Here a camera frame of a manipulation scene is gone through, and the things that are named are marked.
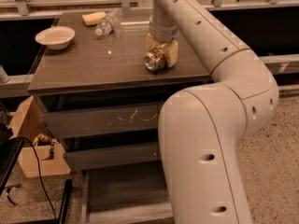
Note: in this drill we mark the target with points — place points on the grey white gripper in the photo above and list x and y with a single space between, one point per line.
163 32

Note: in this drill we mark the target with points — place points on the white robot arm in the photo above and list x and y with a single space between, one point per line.
199 126

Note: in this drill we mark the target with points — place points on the grey drawer cabinet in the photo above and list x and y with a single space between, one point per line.
95 72

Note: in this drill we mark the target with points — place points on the top grey drawer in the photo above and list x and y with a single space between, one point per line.
103 120

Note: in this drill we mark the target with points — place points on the grey drawer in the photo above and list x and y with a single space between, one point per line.
126 194
103 120
112 156

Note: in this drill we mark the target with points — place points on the middle grey drawer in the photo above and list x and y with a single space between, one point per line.
112 156

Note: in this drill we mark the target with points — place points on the bottom grey drawer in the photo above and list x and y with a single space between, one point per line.
126 194

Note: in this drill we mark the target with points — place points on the clear plastic water bottle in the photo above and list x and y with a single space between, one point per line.
108 23

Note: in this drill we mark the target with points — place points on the yellow sponge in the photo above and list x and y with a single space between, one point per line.
93 18

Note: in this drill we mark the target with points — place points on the white bowl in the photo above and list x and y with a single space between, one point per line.
56 38

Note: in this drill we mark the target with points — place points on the cardboard box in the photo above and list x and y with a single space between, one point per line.
45 154

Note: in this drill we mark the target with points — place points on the black floor stand bar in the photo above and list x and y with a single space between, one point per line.
65 201

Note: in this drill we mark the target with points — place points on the black equipment at left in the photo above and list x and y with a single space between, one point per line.
10 149

